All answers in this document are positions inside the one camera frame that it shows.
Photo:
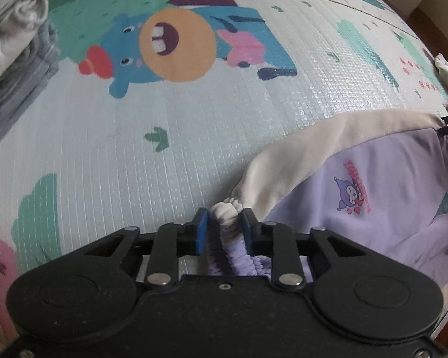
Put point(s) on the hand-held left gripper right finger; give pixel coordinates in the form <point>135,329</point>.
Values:
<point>247,231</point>

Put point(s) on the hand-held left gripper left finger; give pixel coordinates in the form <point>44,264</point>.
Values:
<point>202,233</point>

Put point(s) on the lavender pants with cartoon print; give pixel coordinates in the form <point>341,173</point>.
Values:
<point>380,194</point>

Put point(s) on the cartoon printed play mat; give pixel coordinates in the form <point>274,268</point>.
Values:
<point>216,119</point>

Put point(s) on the grey folded garment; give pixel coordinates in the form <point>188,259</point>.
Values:
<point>20,82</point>

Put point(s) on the white folded garment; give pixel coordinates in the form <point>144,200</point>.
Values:
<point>13,18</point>

